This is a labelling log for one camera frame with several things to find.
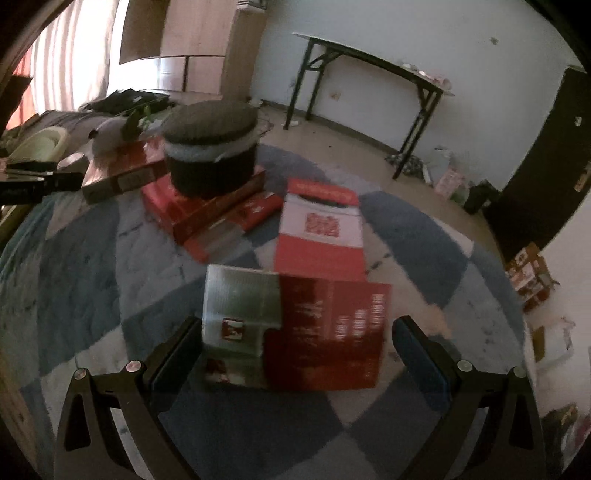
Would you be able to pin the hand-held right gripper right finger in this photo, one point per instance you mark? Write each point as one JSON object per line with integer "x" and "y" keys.
{"x": 418, "y": 360}

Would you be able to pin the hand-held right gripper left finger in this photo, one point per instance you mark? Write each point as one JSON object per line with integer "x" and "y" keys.
{"x": 178, "y": 357}

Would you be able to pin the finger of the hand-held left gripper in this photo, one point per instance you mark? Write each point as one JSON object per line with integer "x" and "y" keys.
{"x": 27, "y": 165}
{"x": 41, "y": 184}

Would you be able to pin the cream plastic basin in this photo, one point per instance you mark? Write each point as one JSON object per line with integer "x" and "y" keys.
{"x": 34, "y": 143}

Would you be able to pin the glossy red box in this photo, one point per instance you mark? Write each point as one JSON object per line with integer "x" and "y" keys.
{"x": 121, "y": 170}

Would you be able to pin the long red box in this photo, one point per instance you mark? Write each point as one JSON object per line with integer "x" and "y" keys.
{"x": 203, "y": 207}

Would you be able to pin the red and white box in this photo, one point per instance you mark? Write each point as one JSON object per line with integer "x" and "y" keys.
{"x": 321, "y": 235}

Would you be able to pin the dark foam cylinder white band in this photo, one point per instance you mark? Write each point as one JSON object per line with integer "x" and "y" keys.
{"x": 210, "y": 147}

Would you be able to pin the white plush toy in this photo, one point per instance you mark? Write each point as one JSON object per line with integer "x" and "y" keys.
{"x": 108, "y": 134}

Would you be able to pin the blue checkered blanket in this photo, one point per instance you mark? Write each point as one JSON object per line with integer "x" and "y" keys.
{"x": 83, "y": 277}

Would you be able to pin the red striped curtain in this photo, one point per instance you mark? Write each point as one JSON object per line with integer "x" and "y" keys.
{"x": 69, "y": 60}

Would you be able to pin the white paper box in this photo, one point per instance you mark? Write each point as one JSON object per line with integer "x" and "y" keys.
{"x": 554, "y": 341}

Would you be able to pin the small black bag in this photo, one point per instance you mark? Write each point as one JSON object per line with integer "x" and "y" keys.
{"x": 480, "y": 196}

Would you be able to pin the pink packet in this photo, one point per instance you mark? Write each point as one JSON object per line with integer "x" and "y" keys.
{"x": 450, "y": 182}

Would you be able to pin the dark patterned bag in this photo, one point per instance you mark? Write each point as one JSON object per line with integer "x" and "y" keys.
{"x": 406, "y": 166}

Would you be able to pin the white plastic bag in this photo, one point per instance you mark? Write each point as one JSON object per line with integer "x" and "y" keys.
{"x": 436, "y": 164}

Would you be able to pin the wooden wardrobe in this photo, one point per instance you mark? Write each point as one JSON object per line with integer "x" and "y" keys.
{"x": 198, "y": 41}

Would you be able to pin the dark door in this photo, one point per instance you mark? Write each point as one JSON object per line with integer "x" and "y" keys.
{"x": 545, "y": 161}

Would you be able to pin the black folding table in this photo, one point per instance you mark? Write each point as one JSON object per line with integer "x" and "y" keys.
{"x": 369, "y": 57}

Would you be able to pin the stacked cartons by wall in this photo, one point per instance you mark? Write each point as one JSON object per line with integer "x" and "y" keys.
{"x": 531, "y": 272}

